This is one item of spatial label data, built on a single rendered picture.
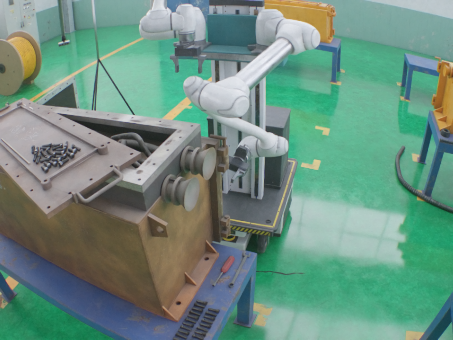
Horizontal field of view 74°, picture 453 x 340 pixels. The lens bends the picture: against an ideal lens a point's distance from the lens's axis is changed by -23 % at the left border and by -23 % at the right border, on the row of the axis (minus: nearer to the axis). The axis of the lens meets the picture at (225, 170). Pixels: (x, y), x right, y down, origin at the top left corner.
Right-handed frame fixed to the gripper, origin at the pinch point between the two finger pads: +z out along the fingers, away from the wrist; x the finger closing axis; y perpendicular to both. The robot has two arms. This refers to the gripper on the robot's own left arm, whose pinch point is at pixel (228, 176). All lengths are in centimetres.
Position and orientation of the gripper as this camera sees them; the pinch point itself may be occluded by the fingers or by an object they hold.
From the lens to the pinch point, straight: 195.3
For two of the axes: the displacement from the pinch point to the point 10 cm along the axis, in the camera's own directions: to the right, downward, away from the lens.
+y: -2.1, 7.5, 6.2
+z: -3.8, 5.2, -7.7
